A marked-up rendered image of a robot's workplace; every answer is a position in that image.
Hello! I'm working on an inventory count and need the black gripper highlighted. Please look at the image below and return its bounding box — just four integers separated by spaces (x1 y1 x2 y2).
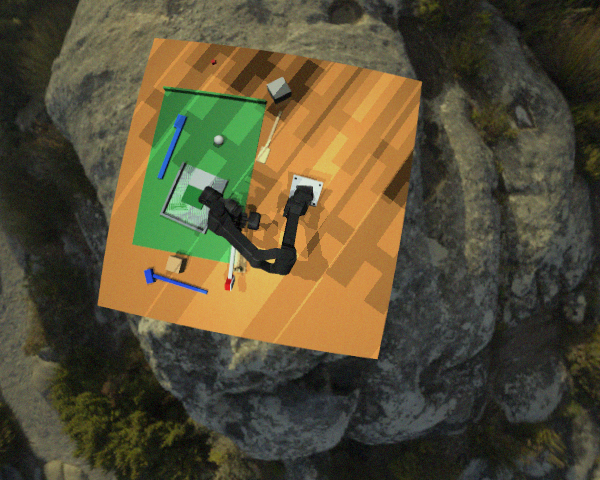
232 211 261 230

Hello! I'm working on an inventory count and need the blue long thin bar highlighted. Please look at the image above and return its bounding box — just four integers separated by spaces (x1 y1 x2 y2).
144 269 208 295

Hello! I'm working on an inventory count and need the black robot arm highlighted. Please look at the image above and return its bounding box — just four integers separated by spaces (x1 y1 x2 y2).
199 185 313 276

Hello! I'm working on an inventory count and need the green putting mat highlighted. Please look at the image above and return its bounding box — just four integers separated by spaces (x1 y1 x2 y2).
132 91 266 264

